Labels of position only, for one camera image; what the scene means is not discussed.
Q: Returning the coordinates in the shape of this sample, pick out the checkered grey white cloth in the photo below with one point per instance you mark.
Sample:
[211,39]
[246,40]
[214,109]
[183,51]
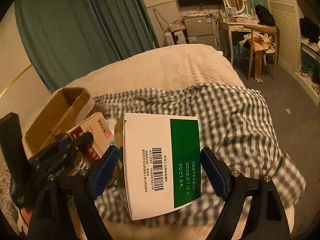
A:
[233,121]

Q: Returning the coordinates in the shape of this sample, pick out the wooden chair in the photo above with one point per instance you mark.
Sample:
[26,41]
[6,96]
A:
[263,41]

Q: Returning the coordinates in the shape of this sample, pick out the black backpack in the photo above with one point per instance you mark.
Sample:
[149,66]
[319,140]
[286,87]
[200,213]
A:
[264,16]

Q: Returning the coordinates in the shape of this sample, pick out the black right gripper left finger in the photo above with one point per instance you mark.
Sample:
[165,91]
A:
[51,218]

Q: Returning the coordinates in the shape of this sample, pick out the brown cardboard box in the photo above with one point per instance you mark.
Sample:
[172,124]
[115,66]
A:
[66,108]

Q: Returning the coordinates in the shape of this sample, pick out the white shelf unit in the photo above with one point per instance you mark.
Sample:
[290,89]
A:
[286,16]

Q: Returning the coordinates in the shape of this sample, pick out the grey mini fridge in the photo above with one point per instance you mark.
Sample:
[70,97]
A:
[200,30]

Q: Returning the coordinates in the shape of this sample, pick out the white dressing table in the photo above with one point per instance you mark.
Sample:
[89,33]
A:
[230,35]

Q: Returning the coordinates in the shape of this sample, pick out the white green medicine box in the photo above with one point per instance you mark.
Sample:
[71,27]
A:
[159,167]

